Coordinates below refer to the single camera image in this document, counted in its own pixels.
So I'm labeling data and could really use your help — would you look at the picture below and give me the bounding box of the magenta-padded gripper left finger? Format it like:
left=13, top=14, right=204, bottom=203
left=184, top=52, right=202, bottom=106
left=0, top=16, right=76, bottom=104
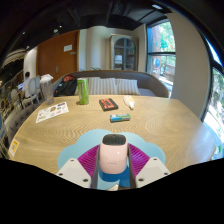
left=55, top=144, right=101, bottom=190

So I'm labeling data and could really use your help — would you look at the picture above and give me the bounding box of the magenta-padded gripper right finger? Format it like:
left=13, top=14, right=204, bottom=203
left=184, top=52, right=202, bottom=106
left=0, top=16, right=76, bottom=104
left=126, top=143, right=172, bottom=189

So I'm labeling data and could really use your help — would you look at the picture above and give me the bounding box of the pink computer mouse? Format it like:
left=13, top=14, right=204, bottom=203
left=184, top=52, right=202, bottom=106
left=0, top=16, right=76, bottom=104
left=98, top=133, right=129, bottom=175

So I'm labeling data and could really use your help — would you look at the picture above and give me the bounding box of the blue cloud-shaped mouse pad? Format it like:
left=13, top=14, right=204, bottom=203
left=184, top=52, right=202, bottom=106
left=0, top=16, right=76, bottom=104
left=56, top=129, right=167, bottom=191

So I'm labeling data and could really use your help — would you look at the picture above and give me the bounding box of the small teal pack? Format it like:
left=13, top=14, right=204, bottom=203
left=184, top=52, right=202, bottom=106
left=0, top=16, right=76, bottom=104
left=109, top=113, right=132, bottom=123

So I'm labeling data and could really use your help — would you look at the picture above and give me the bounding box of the white sticker sheet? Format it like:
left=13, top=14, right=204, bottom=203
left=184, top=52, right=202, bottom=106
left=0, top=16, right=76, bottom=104
left=35, top=101, right=70, bottom=124

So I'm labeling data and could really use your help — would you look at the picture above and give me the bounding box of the cream plastic packet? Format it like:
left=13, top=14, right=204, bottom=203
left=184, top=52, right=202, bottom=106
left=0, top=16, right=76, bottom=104
left=123, top=95, right=136, bottom=111

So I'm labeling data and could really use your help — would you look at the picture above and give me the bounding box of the black and red flat box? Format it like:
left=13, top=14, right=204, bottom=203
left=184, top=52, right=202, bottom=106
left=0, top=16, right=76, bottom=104
left=98, top=97, right=120, bottom=112

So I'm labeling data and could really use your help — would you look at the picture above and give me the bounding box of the green drink can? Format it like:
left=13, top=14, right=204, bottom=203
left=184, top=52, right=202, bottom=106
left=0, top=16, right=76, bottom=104
left=76, top=77, right=90, bottom=106

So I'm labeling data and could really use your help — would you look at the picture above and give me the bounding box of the yellow code sticker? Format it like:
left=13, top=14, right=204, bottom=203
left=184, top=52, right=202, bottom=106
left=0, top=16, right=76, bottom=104
left=8, top=138, right=20, bottom=158

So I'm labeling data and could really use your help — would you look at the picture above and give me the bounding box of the striped cushion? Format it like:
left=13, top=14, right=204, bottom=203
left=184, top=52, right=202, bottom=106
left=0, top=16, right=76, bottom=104
left=115, top=78, right=141, bottom=96
left=87, top=77, right=118, bottom=96

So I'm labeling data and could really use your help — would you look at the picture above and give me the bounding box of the grey tufted armchair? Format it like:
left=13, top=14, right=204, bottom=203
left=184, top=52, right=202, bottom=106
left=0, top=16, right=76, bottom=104
left=5, top=102, right=43, bottom=145

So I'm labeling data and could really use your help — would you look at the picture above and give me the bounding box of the black backpack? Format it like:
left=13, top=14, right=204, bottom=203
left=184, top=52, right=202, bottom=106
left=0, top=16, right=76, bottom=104
left=54, top=74, right=78, bottom=98

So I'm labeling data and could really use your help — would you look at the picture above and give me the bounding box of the grey curved sofa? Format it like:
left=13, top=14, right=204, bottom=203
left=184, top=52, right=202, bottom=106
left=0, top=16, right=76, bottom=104
left=53, top=69, right=170, bottom=98

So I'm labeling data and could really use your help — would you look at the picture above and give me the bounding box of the clear shaker bottle white lid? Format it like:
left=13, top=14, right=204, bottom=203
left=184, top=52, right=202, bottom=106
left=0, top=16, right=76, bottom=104
left=39, top=73, right=55, bottom=106

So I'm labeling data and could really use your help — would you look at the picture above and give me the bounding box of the black-framed window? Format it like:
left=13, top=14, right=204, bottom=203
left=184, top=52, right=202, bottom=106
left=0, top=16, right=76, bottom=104
left=146, top=20, right=177, bottom=98
left=201, top=38, right=224, bottom=159

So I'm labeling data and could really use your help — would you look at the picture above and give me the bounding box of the person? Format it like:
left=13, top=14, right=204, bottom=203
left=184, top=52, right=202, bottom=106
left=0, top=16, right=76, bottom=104
left=21, top=71, right=33, bottom=99

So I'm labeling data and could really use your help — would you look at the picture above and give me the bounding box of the glass-door cabinet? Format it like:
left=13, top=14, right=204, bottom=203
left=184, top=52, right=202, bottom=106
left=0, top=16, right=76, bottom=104
left=109, top=34, right=139, bottom=72

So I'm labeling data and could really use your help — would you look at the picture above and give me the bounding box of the brown wooden door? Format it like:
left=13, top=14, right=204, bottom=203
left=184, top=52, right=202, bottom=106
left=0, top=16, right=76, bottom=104
left=36, top=30, right=81, bottom=83

